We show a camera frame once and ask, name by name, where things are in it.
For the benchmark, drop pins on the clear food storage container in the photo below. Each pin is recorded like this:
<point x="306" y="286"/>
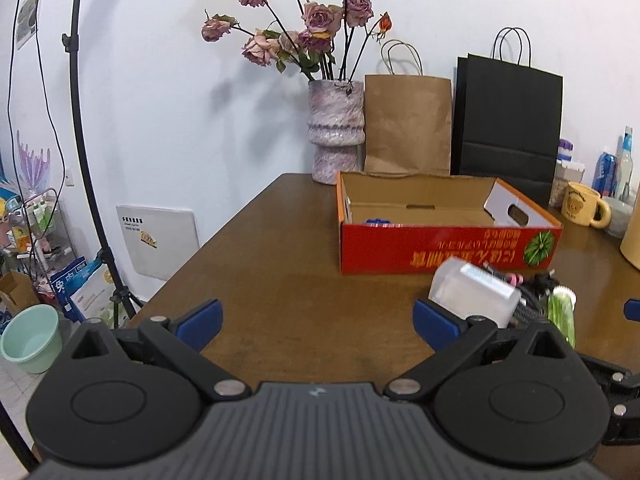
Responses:
<point x="565" y="180"/>

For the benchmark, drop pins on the yellow bear mug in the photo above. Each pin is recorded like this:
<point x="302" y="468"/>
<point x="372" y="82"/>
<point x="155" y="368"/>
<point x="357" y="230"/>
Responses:
<point x="580" y="207"/>

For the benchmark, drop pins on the green bottle white cap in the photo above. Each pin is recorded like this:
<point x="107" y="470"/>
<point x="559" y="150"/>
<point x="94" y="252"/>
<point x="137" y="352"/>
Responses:
<point x="561" y="315"/>

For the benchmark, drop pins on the beige rounded container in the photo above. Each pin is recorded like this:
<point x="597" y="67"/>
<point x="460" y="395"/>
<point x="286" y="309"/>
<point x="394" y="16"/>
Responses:
<point x="632" y="240"/>

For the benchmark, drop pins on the white wall panel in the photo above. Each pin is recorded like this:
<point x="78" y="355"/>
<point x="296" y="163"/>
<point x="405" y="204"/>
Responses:
<point x="157" y="242"/>

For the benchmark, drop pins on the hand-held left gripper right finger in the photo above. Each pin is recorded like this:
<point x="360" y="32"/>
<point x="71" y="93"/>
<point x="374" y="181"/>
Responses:
<point x="434" y="321"/>

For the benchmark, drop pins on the mint green bucket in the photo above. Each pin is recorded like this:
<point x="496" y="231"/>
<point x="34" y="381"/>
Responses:
<point x="30" y="340"/>

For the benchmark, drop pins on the black tripod leg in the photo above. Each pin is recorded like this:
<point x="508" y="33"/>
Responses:
<point x="12" y="435"/>

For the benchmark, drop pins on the wall poster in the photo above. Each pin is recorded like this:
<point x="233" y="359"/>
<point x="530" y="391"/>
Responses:
<point x="27" y="17"/>

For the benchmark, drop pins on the black light stand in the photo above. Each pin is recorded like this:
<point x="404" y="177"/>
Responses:
<point x="80" y="125"/>

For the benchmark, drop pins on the dried pink rose bouquet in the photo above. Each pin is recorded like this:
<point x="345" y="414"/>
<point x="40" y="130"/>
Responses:
<point x="315" y="20"/>

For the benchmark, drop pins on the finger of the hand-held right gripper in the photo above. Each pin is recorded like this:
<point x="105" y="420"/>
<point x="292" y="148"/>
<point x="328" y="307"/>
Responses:
<point x="633" y="309"/>
<point x="617" y="390"/>

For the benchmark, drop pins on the blue drink can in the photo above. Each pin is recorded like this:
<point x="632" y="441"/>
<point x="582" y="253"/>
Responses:
<point x="604" y="172"/>

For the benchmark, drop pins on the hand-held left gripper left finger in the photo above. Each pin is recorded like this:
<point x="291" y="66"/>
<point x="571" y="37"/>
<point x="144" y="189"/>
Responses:
<point x="204" y="319"/>

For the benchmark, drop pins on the red cardboard box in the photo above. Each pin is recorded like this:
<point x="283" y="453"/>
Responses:
<point x="430" y="250"/>

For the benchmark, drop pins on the pink speckled ceramic vase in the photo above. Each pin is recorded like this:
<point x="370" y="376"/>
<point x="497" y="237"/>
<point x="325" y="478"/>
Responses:
<point x="336" y="130"/>

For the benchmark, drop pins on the small brown cardboard box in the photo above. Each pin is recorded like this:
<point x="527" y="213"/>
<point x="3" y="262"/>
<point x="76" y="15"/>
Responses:
<point x="17" y="290"/>

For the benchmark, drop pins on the small blue item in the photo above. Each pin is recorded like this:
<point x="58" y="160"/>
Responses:
<point x="377" y="221"/>

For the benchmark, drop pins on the purple wall decoration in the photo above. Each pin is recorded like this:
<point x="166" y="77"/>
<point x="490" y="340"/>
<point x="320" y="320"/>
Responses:
<point x="32" y="162"/>

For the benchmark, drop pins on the brown paper bag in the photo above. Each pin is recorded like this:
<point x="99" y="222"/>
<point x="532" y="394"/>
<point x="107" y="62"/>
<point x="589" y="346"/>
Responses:
<point x="407" y="125"/>

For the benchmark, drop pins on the metal storage rack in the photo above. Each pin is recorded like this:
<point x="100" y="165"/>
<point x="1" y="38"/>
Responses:
<point x="42" y="230"/>

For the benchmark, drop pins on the black paper bag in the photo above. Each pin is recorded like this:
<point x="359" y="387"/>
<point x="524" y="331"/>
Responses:
<point x="507" y="120"/>

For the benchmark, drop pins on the small jar purple lid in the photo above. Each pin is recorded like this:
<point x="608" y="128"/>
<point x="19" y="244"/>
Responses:
<point x="565" y="151"/>

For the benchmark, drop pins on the blue white package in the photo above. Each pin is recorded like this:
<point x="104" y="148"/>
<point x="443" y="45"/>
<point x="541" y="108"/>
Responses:
<point x="80" y="285"/>

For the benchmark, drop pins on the clear plastic bottle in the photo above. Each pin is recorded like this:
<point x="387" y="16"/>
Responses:
<point x="625" y="165"/>

